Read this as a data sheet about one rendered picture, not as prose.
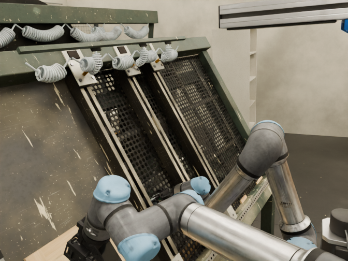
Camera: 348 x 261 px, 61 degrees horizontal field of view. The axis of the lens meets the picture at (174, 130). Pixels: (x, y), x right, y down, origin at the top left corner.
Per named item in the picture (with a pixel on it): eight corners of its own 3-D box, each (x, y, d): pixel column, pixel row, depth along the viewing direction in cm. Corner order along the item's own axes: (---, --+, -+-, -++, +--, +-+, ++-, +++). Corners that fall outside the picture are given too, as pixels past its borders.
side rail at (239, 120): (257, 177, 239) (269, 173, 232) (192, 58, 241) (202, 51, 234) (260, 173, 245) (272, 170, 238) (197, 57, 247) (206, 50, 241)
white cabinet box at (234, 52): (248, 156, 493) (249, 26, 432) (215, 153, 518) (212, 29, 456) (255, 144, 545) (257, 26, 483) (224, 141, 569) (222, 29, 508)
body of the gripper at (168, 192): (150, 197, 134) (168, 190, 126) (162, 188, 140) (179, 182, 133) (158, 212, 134) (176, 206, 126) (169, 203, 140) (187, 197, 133)
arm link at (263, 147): (289, 156, 87) (201, 249, 109) (290, 143, 97) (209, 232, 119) (256, 132, 88) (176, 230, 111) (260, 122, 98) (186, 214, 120)
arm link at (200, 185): (206, 199, 117) (195, 180, 117) (187, 204, 124) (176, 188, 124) (215, 188, 123) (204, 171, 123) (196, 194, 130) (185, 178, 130)
